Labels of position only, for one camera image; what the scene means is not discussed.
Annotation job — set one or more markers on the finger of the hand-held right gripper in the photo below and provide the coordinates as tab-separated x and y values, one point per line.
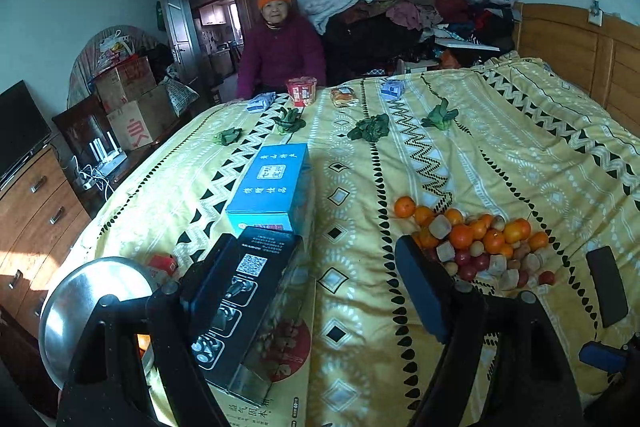
607	287
602	357

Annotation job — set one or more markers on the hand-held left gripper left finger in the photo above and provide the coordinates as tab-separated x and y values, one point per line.
202	272

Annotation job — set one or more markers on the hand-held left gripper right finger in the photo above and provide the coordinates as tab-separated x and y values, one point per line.
425	292

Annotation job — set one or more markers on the pile of oranges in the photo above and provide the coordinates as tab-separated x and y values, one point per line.
460	236

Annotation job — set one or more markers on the steel bowl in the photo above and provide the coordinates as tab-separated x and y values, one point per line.
85	307

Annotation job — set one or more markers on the red snack packet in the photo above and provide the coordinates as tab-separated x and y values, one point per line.
162	264

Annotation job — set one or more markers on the pile of red tomatoes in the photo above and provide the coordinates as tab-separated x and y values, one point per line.
467	269

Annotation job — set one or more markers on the black carton box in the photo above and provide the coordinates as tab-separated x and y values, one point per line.
250	287

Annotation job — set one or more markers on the blue and green carton box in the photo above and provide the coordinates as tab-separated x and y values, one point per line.
272	187

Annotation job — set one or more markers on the yellow printed blanket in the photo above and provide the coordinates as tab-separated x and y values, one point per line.
360	187

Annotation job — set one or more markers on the flat yellow gift box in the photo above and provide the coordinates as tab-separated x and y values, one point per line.
292	357

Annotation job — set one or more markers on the green leafy vegetable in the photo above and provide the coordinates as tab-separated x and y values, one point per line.
440	114
289	121
228	137
369	128

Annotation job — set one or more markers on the white router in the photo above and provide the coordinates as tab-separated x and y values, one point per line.
107	154

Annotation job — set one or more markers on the cardboard box with red print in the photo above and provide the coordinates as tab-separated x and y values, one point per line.
137	124

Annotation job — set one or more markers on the wooden dresser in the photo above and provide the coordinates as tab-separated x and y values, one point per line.
35	227

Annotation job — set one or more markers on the patterned plastic bag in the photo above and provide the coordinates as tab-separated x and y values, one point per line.
181	96

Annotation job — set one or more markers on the blue tissue packet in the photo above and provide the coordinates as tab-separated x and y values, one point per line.
261	102
392	89

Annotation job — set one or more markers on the dark wooden side table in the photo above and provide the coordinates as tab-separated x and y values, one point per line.
75	127

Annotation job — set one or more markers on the red instant noodle cup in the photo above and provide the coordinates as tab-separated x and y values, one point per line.
301	91

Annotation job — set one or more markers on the packaged bread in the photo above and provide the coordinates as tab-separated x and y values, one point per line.
344	97

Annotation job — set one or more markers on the black flat television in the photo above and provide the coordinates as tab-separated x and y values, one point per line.
20	132

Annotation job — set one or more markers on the wooden headboard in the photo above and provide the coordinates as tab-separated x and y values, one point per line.
575	42

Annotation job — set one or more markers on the covered round folding table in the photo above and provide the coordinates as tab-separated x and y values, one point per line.
87	52

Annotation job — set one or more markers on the white flat board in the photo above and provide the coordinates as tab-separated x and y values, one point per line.
465	45

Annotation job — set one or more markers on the brown wooden door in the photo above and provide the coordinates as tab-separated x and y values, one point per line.
172	7

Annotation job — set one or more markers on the pile of clothes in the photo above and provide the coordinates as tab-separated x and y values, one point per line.
400	7

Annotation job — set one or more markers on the green wall hanging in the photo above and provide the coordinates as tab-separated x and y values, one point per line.
159	14

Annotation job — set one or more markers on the white wall socket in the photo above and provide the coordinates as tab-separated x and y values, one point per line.
595	16

